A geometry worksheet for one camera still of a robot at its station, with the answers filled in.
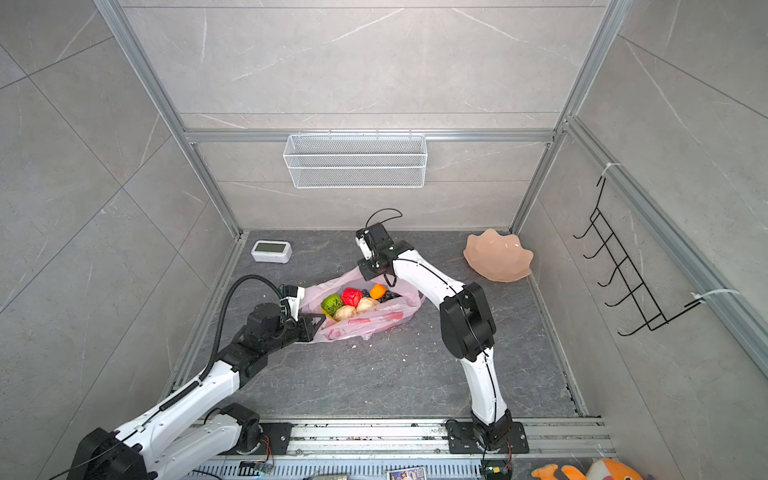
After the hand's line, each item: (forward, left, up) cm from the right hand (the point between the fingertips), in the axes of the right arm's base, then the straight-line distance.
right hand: (368, 264), depth 95 cm
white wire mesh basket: (+31, +4, +19) cm, 37 cm away
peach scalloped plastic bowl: (+9, -47, -9) cm, 49 cm away
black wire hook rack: (-26, -62, +18) cm, 70 cm away
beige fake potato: (-15, +8, -6) cm, 17 cm away
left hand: (-19, +11, +3) cm, 22 cm away
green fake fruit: (-11, +12, -5) cm, 17 cm away
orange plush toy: (-55, -53, -5) cm, 76 cm away
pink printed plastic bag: (-22, 0, +1) cm, 22 cm away
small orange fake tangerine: (-7, -3, -5) cm, 9 cm away
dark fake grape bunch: (-8, -7, -7) cm, 12 cm away
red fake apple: (-9, +6, -6) cm, 12 cm away
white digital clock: (+12, +37, -7) cm, 39 cm away
